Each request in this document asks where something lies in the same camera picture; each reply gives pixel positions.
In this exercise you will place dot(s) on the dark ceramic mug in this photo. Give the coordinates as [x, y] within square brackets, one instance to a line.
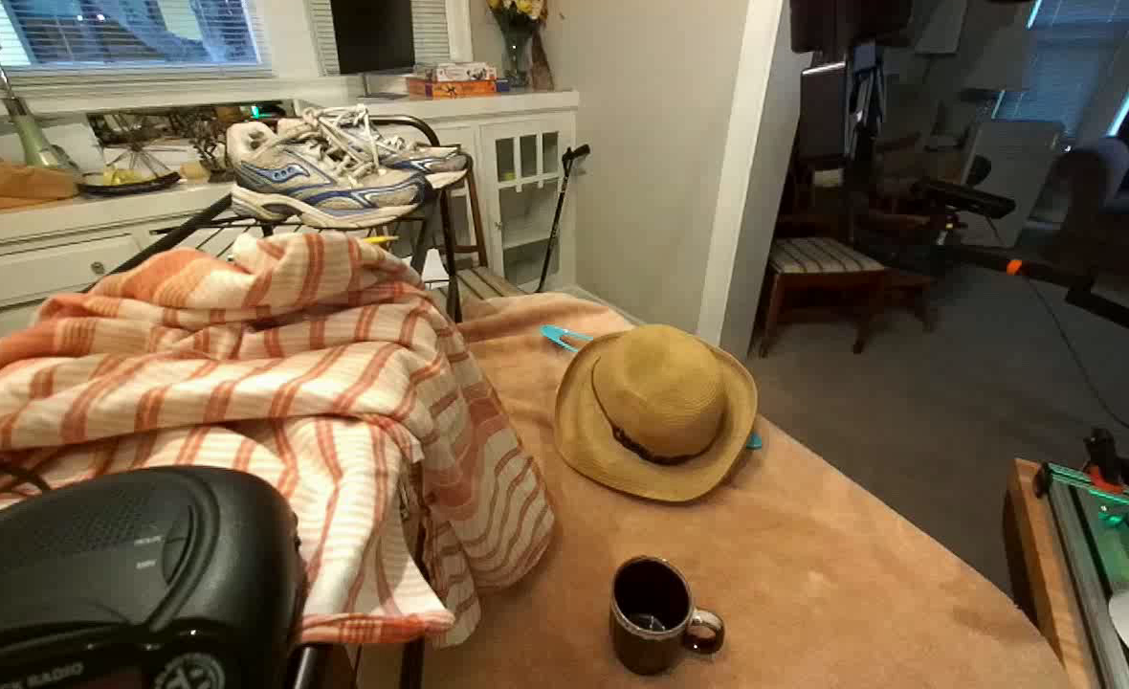
[646, 615]

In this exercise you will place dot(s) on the tan table blanket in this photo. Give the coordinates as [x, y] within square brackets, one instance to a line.
[842, 587]

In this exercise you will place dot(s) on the dark wooden chair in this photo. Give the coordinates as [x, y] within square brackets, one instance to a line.
[826, 253]

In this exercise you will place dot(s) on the brown crumpled cloth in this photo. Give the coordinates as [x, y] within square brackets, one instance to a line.
[3, 189]

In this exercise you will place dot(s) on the black exercise machine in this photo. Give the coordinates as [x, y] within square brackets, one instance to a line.
[970, 202]

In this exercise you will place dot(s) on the white glass door cabinet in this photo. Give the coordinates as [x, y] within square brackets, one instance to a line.
[527, 129]

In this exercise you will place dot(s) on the dark framed screen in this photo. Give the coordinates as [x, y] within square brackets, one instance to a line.
[372, 33]

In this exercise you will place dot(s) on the orange box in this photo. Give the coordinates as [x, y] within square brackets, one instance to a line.
[460, 84]

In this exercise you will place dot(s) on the green base desk lamp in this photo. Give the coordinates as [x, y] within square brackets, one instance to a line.
[27, 135]

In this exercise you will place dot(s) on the straw hat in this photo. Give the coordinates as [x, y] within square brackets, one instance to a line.
[659, 394]

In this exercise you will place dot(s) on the black walking stick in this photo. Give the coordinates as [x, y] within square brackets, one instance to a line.
[573, 159]

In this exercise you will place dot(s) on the white drawer cabinet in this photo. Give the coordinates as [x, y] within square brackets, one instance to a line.
[27, 268]

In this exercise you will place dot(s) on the dark plate with fruit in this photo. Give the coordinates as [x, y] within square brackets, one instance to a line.
[129, 182]

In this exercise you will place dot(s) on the orange white striped cloth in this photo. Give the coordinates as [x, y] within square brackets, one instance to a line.
[269, 367]

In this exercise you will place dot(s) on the wooden crate with metal rails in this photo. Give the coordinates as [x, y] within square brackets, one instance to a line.
[1034, 550]

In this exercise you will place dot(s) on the teal plastic object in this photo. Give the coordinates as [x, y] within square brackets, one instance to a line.
[555, 338]

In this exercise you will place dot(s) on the white blue sneaker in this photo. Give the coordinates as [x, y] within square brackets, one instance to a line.
[309, 175]
[416, 154]

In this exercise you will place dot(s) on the flower vase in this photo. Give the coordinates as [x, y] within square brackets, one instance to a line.
[517, 57]

